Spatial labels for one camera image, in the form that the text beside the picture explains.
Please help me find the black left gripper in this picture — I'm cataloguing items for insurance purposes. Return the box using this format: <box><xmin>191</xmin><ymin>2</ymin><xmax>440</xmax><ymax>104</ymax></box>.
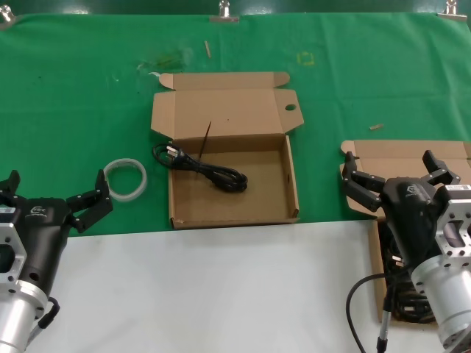
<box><xmin>0</xmin><ymin>168</ymin><xmax>114</xmax><ymax>295</ymax></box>

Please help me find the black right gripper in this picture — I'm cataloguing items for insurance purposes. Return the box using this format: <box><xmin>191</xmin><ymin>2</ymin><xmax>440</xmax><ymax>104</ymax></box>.
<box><xmin>340</xmin><ymin>149</ymin><xmax>461</xmax><ymax>270</ymax></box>

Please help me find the black power cord with tie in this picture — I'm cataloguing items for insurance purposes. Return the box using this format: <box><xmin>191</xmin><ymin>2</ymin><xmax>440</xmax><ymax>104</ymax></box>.
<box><xmin>152</xmin><ymin>121</ymin><xmax>249</xmax><ymax>193</ymax></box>

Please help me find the cardboard box with plain lid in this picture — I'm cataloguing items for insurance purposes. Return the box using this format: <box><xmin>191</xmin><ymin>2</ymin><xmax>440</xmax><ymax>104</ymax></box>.
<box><xmin>340</xmin><ymin>139</ymin><xmax>471</xmax><ymax>324</ymax></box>

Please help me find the cardboard box with holed flap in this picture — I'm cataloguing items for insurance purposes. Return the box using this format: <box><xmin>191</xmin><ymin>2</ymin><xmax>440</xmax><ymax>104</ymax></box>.
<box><xmin>149</xmin><ymin>71</ymin><xmax>305</xmax><ymax>231</ymax></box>

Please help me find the green table cloth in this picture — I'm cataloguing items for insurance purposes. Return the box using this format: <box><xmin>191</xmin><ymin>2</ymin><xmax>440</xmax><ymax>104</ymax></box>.
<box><xmin>0</xmin><ymin>13</ymin><xmax>471</xmax><ymax>240</ymax></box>

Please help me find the clear tape roll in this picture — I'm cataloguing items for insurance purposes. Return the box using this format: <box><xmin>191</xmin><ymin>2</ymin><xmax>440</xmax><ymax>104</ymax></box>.
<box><xmin>102</xmin><ymin>157</ymin><xmax>149</xmax><ymax>202</ymax></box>

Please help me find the crumpled clear plastic wrapper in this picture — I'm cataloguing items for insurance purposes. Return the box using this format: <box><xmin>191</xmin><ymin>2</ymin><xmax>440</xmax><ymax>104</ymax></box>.
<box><xmin>136</xmin><ymin>46</ymin><xmax>194</xmax><ymax>73</ymax></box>

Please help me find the silver binder clip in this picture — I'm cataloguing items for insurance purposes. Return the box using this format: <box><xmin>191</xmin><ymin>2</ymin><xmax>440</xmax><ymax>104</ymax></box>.
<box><xmin>209</xmin><ymin>0</ymin><xmax>241</xmax><ymax>25</ymax></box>
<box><xmin>0</xmin><ymin>7</ymin><xmax>18</xmax><ymax>30</ymax></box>
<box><xmin>436</xmin><ymin>0</ymin><xmax>468</xmax><ymax>22</ymax></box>

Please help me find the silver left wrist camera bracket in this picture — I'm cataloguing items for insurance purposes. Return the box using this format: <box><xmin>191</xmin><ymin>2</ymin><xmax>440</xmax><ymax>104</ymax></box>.
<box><xmin>0</xmin><ymin>220</ymin><xmax>29</xmax><ymax>295</ymax></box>

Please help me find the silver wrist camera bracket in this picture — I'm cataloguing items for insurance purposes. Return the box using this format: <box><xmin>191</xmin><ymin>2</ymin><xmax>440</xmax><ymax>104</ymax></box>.
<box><xmin>0</xmin><ymin>220</ymin><xmax>29</xmax><ymax>295</ymax></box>
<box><xmin>433</xmin><ymin>183</ymin><xmax>471</xmax><ymax>268</ymax></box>

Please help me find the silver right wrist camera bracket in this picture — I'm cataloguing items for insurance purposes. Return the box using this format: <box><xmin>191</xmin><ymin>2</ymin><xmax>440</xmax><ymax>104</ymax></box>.
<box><xmin>433</xmin><ymin>183</ymin><xmax>471</xmax><ymax>268</ymax></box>

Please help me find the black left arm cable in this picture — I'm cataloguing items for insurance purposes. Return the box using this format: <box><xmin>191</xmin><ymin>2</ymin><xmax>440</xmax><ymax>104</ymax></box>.
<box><xmin>27</xmin><ymin>296</ymin><xmax>62</xmax><ymax>346</ymax></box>

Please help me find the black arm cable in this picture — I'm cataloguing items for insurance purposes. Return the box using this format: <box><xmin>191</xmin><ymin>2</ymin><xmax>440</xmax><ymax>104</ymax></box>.
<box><xmin>345</xmin><ymin>271</ymin><xmax>415</xmax><ymax>353</ymax></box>
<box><xmin>27</xmin><ymin>296</ymin><xmax>62</xmax><ymax>346</ymax></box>

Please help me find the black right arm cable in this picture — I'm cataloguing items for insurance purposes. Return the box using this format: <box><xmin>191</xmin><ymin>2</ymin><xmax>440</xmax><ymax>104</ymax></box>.
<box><xmin>345</xmin><ymin>271</ymin><xmax>415</xmax><ymax>353</ymax></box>

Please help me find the pile of black power cords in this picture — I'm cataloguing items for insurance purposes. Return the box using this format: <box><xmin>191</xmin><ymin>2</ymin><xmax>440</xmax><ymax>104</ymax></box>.
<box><xmin>382</xmin><ymin>220</ymin><xmax>439</xmax><ymax>324</ymax></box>

